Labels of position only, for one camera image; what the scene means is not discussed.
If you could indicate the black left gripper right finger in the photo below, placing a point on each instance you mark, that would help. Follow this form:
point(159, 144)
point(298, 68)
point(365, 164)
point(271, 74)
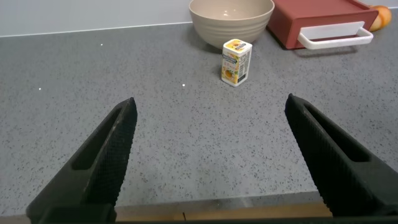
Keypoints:
point(339, 174)

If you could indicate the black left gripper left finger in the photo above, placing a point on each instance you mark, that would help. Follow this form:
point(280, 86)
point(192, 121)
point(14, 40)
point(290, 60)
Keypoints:
point(102, 161)

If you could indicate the red drawer cabinet housing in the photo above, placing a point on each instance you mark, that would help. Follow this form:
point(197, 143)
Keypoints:
point(311, 9)

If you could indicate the small yellow white carton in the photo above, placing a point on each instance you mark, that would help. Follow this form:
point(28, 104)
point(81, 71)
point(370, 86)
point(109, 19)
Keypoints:
point(234, 62)

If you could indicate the orange round bun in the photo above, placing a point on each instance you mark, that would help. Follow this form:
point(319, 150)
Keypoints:
point(384, 15)

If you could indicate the beige ribbed bowl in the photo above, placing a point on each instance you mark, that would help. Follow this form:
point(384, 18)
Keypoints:
point(230, 28)

